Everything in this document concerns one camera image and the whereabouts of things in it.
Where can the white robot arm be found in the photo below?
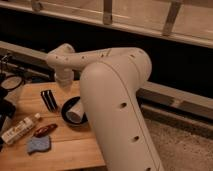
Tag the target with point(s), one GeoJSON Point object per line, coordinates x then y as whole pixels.
{"type": "Point", "coordinates": [108, 83]}

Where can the blue cloth sponge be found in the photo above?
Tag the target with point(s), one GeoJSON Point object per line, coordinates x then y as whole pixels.
{"type": "Point", "coordinates": [36, 144]}

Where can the white wrist end effector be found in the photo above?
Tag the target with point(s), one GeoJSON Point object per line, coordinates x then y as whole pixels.
{"type": "Point", "coordinates": [64, 77]}

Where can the dark red oval object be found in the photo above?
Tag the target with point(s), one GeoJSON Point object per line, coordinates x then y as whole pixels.
{"type": "Point", "coordinates": [45, 130]}

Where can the white plastic bottle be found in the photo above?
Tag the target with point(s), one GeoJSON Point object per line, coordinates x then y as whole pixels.
{"type": "Point", "coordinates": [19, 130]}

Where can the round black-rimmed dish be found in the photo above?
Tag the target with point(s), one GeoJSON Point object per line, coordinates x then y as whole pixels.
{"type": "Point", "coordinates": [12, 82]}

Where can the black device at left edge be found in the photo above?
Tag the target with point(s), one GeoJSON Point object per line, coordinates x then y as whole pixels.
{"type": "Point", "coordinates": [7, 111]}

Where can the white paper cup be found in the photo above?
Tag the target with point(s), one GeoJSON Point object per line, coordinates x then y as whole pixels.
{"type": "Point", "coordinates": [75, 112]}

